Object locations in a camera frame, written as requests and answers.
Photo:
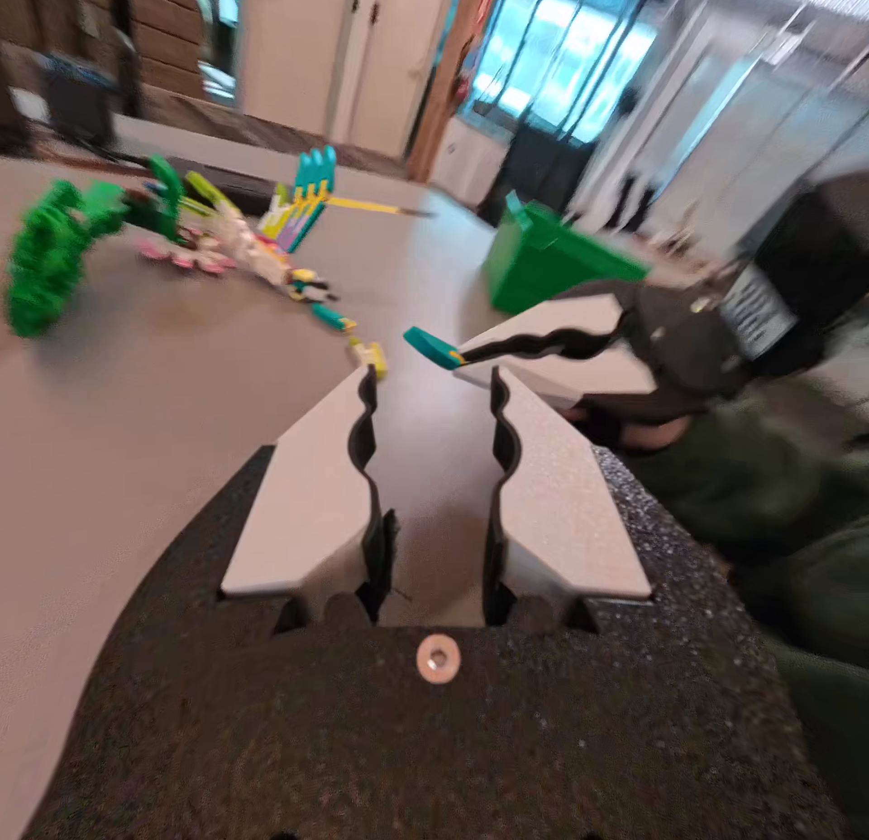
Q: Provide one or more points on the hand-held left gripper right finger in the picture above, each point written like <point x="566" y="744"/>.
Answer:
<point x="563" y="500"/>

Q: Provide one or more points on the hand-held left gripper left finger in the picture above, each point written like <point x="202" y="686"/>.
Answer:
<point x="305" y="493"/>

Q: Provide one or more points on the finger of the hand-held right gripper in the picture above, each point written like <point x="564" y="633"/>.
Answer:
<point x="570" y="313"/>
<point x="597" y="375"/>

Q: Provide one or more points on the teal yellow lego piece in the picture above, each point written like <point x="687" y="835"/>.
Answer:
<point x="434" y="347"/>

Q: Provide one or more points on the person's right forearm green sleeve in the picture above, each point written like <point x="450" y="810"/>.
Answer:
<point x="747" y="473"/>

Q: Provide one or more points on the small teal lego piece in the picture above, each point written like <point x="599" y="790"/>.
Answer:
<point x="332" y="317"/>

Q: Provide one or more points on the black white lego piece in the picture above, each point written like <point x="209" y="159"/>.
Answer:
<point x="309" y="286"/>

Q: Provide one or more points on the white lego model body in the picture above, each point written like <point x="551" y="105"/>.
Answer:
<point x="244" y="242"/>

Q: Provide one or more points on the pink lego flowers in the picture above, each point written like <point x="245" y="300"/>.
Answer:
<point x="187" y="259"/>

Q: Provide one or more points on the teal yellow lego feather fan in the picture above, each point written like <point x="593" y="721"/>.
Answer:
<point x="302" y="198"/>

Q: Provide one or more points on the dark green lego plant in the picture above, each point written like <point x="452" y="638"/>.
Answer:
<point x="159" y="205"/>

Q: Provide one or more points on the person's right hand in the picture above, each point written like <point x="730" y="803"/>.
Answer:
<point x="652" y="436"/>

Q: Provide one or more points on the green plastic bin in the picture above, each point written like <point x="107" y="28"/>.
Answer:
<point x="543" y="262"/>

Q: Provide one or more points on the yellow tape strip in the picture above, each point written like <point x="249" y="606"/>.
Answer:
<point x="370" y="206"/>

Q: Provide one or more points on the glass door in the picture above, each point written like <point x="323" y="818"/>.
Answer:
<point x="563" y="52"/>

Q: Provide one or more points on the person's green jacket torso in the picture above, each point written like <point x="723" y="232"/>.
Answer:
<point x="815" y="684"/>

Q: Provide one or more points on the white cabinet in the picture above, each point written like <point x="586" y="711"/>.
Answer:
<point x="326" y="52"/>

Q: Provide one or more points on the stack of cardboard boxes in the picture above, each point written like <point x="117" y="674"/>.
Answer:
<point x="166" y="32"/>

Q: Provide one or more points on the wooden post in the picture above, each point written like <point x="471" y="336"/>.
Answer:
<point x="448" y="72"/>

